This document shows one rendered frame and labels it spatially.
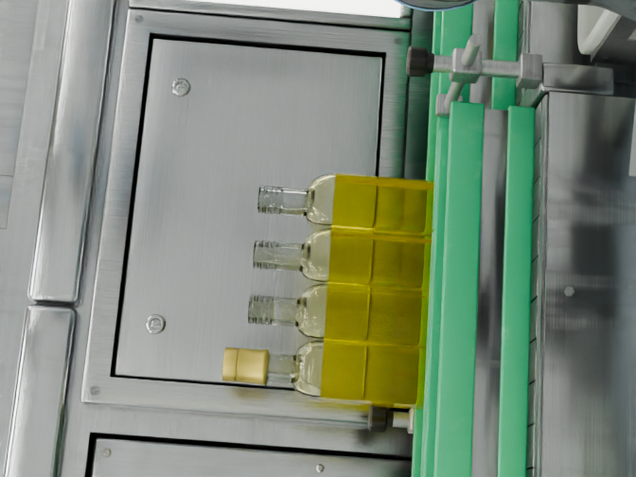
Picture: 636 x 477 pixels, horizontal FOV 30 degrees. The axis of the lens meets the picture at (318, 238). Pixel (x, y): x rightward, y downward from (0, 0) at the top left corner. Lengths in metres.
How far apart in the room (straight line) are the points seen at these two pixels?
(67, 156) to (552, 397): 0.64
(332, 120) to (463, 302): 0.39
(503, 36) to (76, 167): 0.50
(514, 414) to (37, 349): 0.55
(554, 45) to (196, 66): 0.42
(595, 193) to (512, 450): 0.25
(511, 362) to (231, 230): 0.42
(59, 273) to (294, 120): 0.32
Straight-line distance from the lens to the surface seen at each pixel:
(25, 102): 1.45
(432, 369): 1.14
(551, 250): 1.08
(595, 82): 1.15
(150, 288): 1.34
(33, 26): 1.51
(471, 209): 1.10
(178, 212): 1.36
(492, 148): 1.12
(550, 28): 1.27
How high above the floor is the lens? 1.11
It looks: 1 degrees down
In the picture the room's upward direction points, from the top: 85 degrees counter-clockwise
